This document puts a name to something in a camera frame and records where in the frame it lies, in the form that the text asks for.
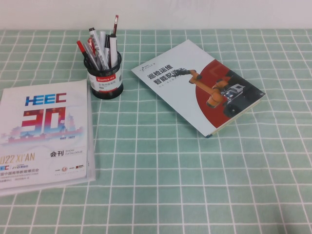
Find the white red robot brochure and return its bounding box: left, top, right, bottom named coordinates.
left=130, top=39, right=266, bottom=138

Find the red click pen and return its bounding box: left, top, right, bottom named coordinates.
left=88, top=37, right=98, bottom=55

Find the white capped marker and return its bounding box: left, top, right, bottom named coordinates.
left=99, top=30, right=107, bottom=51

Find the white marker with black end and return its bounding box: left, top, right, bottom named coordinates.
left=109, top=34, right=118, bottom=69

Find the white HEEC catalogue book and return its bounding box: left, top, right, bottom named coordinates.
left=0, top=78, right=96, bottom=197

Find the black mesh pen holder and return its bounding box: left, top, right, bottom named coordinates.
left=83, top=50, right=124, bottom=100

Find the black and white marker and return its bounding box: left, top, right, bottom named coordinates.
left=104, top=35, right=111, bottom=59

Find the white marker pen black cap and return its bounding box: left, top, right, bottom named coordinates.
left=88, top=27, right=110, bottom=71

